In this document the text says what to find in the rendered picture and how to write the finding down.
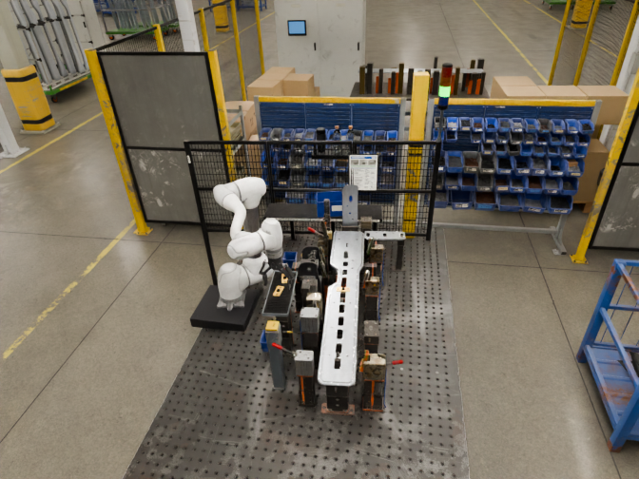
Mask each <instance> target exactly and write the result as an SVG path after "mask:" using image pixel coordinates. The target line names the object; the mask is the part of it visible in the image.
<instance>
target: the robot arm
mask: <svg viewBox="0 0 639 479"><path fill-rule="evenodd" d="M265 192H266V185H265V182H264V181H263V180H262V179H260V178H256V177H250V178H244V179H240V180H237V181H235V182H231V183H227V184H220V185H217V186H215V187H214V189H213V195H214V199H215V201H216V202H217V203H218V204H219V205H220V206H221V207H223V208H225V209H227V210H229V211H232V212H234V213H235V216H234V219H233V222H232V225H231V228H230V237H231V239H232V241H231V242H230V243H229V244H228V246H227V253H228V255H229V256H230V257H231V258H233V259H243V261H242V265H238V264H236V263H233V262H230V263H226V264H224V265H223V266H222V267H221V268H220V270H219V273H218V288H219V292H220V299H219V303H218V304H217V308H227V311H231V310H232V308H233V307H240V308H243V307H244V298H245V294H246V293H247V292H246V290H245V288H246V287H248V286H250V285H253V284H256V283H259V282H261V281H263V280H264V286H266V285H267V284H268V279H267V278H268V277H270V276H271V274H272V273H273V271H274V270H279V271H280V272H282V273H283V274H284V275H285V276H286V277H287V278H288V280H287V286H288V290H290V288H291V283H292V279H294V278H295V275H294V274H293V272H292V271H291V269H290V267H289V266H288V263H287V262H286V263H282V258H281V255H282V231H281V225H280V223H279V222H278V221H277V220H275V219H266V220H264V221H263V223H262V225H261V229H260V223H259V212H258V205H259V204H260V200H261V197H262V196H263V195H264V194H265ZM242 225H243V230H244V231H241V230H242ZM263 250H265V254H266V255H265V254H264V253H263V252H262V251H263ZM283 266H284V267H283ZM284 268H285V269H284Z"/></svg>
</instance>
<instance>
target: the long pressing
mask: <svg viewBox="0 0 639 479"><path fill-rule="evenodd" d="M346 243H348V244H347V247H346ZM344 251H347V252H348V258H347V259H345V258H344V257H343V253H344ZM343 262H348V266H343ZM330 265H331V266H332V267H333V268H335V269H336V270H338V280H337V283H335V284H333V285H332V286H330V287H329V288H328V293H327V300H326V308H325V316H324V323H323V332H322V340H321V347H320V355H319V369H318V382H319V383H320V384H321V385H324V386H341V387H350V386H352V385H354V384H355V382H356V366H357V341H358V288H359V271H360V270H361V269H362V267H363V265H364V233H362V232H358V231H335V232H334V234H333V241H332V249H331V256H330ZM352 268H353V269H352ZM342 270H347V275H343V274H342ZM342 278H347V279H346V287H350V292H345V302H344V303H340V293H341V292H337V287H341V280H342ZM334 302H335V303H334ZM340 305H344V313H340V312H339V306H340ZM340 316H341V317H344V319H343V325H342V326H339V325H338V323H339V317H340ZM331 327H333V328H331ZM338 330H342V331H343V332H342V339H337V334H338ZM338 343H339V344H341V354H340V357H336V345H337V344H338ZM347 355H348V356H347ZM336 358H340V369H335V368H334V367H335V359H336Z"/></svg>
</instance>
